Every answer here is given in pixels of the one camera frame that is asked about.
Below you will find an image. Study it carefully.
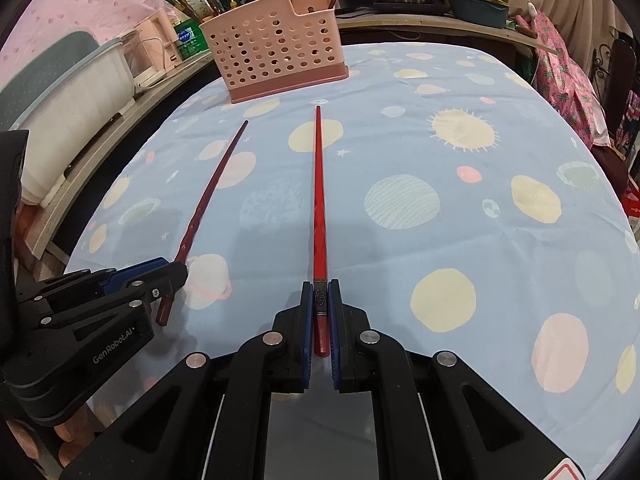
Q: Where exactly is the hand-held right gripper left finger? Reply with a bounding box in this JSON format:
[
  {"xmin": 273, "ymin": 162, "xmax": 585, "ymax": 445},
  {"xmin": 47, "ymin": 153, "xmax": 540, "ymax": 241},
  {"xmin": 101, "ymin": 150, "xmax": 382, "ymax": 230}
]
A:
[{"xmin": 60, "ymin": 281, "xmax": 316, "ymax": 480}]

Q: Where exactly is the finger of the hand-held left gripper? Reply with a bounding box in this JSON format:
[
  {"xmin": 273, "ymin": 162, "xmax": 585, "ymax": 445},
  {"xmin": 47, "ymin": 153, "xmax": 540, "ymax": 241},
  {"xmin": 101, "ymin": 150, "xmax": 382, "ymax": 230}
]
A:
[
  {"xmin": 30, "ymin": 257, "xmax": 172, "ymax": 306},
  {"xmin": 75, "ymin": 260, "xmax": 190, "ymax": 318}
]

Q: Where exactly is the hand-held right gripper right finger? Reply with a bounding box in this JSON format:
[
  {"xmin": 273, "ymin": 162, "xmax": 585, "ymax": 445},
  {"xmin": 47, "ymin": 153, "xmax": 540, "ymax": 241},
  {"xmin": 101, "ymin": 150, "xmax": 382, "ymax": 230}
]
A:
[{"xmin": 327, "ymin": 279, "xmax": 596, "ymax": 480}]

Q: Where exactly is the dark red twisted chopstick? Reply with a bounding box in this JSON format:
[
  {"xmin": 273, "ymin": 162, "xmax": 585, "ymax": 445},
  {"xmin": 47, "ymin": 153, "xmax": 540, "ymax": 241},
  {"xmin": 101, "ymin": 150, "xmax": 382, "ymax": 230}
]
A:
[{"xmin": 155, "ymin": 120, "xmax": 249, "ymax": 327}]

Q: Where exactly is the bright red chopstick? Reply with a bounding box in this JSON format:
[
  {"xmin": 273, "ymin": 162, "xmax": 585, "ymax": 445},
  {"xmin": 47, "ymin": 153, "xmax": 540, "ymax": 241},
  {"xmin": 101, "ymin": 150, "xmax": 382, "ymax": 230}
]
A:
[{"xmin": 311, "ymin": 105, "xmax": 333, "ymax": 358}]

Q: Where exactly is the pink perforated utensil basket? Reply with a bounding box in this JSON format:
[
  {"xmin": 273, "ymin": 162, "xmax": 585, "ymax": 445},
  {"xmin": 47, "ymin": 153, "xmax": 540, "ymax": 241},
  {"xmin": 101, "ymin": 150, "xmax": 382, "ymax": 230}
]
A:
[{"xmin": 199, "ymin": 0, "xmax": 349, "ymax": 105}]

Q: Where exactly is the person's left hand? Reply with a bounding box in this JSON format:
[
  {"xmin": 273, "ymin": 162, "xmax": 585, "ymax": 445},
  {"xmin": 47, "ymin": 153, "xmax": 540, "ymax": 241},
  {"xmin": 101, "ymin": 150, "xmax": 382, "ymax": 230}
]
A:
[{"xmin": 7, "ymin": 410, "xmax": 93, "ymax": 468}]

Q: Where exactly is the blue planet print tablecloth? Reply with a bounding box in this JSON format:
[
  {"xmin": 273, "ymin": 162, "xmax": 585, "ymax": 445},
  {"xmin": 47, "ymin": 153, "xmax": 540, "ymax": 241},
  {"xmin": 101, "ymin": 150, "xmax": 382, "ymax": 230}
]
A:
[{"xmin": 65, "ymin": 42, "xmax": 640, "ymax": 478}]

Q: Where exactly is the white tub with green lid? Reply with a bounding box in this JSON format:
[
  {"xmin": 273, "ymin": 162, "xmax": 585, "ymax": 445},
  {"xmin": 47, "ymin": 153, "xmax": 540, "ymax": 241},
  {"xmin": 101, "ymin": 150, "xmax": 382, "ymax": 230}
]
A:
[{"xmin": 0, "ymin": 30, "xmax": 136, "ymax": 201}]

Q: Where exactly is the pink appliance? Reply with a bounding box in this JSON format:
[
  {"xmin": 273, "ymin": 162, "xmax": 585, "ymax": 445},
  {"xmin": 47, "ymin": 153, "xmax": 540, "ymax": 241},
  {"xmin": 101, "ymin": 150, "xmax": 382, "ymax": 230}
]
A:
[{"xmin": 136, "ymin": 10, "xmax": 179, "ymax": 73}]

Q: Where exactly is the white patterned cup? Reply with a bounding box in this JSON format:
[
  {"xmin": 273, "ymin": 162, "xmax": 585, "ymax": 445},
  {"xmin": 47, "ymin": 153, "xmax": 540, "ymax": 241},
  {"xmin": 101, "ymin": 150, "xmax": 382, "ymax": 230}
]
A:
[{"xmin": 182, "ymin": 0, "xmax": 216, "ymax": 23}]

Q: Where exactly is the wooden counter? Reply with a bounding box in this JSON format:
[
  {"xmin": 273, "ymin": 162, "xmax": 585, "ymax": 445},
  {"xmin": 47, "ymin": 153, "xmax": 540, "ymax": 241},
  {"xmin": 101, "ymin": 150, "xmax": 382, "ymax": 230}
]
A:
[{"xmin": 337, "ymin": 12, "xmax": 561, "ymax": 57}]

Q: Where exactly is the black stove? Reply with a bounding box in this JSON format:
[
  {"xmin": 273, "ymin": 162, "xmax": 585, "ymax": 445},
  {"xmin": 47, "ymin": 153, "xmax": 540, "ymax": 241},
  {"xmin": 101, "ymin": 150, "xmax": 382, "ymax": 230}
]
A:
[{"xmin": 372, "ymin": 2, "xmax": 451, "ymax": 17}]

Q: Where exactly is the pink floral cloth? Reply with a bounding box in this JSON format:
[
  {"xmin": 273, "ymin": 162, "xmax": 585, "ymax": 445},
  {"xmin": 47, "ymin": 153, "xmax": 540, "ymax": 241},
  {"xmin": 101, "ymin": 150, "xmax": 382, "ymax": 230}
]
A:
[{"xmin": 530, "ymin": 12, "xmax": 612, "ymax": 146}]

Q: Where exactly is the dark blue bowl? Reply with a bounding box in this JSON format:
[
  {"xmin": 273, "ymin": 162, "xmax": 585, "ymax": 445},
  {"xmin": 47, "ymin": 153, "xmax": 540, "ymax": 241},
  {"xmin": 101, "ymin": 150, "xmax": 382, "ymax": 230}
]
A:
[{"xmin": 445, "ymin": 0, "xmax": 511, "ymax": 30}]

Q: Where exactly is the dark metal chair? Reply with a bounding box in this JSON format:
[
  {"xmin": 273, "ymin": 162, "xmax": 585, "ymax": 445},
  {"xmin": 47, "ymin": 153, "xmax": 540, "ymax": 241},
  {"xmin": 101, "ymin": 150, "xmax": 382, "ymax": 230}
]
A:
[{"xmin": 592, "ymin": 37, "xmax": 640, "ymax": 196}]

